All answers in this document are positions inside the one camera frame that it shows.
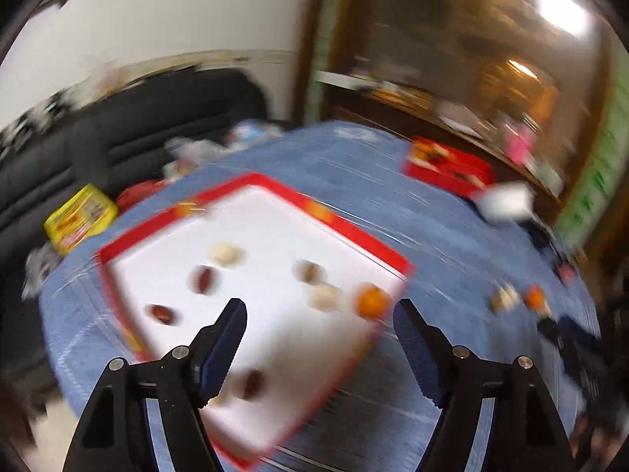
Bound black sofa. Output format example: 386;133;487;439
0;69;269;266

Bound yellow leaflet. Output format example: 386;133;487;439
44;184;119;256

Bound colourful snack bag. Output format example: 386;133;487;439
226;120;286;148

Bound white bowl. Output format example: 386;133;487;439
474;182;536;222

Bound clear plastic bag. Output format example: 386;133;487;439
164;135;227;178

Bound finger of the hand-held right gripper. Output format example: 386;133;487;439
563;317;604;360
537;317;571;350

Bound red box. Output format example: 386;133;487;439
403;138;495;197

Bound red date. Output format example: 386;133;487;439
241;370;266;400
189;265;219;296
147;304;182;328

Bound blue plaid tablecloth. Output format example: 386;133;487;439
39;120;605;472

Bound brown longan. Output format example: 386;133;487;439
292;260;326;285

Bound wooden glass cabinet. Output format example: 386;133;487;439
300;0;620;207

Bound black chargers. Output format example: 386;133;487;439
528;219;566;261

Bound pink thermos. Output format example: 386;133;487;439
508;128;536;165

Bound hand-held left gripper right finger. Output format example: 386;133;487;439
393;299;571;472

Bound orange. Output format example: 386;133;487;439
523;285;548;313
355;282;392;319

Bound red plastic bag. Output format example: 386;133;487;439
118;181;168;210

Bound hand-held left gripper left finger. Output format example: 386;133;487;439
64;298;248;472

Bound red tray with white inside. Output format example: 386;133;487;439
96;173;416;470

